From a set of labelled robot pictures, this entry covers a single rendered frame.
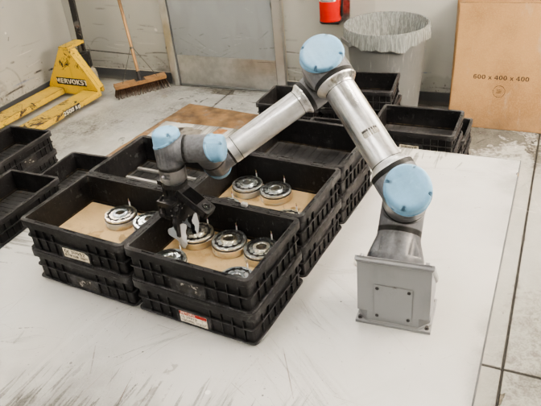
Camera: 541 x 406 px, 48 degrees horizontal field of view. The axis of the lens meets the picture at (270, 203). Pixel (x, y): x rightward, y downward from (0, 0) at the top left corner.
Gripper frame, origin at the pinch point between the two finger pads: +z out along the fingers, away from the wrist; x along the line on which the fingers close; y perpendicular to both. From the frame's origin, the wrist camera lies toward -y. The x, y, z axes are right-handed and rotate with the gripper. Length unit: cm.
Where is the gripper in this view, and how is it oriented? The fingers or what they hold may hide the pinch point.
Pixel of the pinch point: (191, 240)
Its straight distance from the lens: 179.9
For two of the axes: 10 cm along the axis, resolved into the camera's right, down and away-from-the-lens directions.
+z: 0.9, 8.5, 5.3
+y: -8.4, -2.2, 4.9
